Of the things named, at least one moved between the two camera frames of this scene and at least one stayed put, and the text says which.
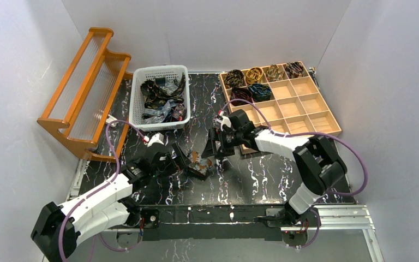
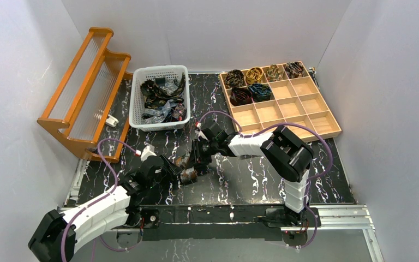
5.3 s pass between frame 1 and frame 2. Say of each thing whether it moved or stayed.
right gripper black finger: moved
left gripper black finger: moved
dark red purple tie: stayed
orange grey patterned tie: moved
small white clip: stayed
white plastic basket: stayed
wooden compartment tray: stayed
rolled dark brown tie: stayed
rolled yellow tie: stayed
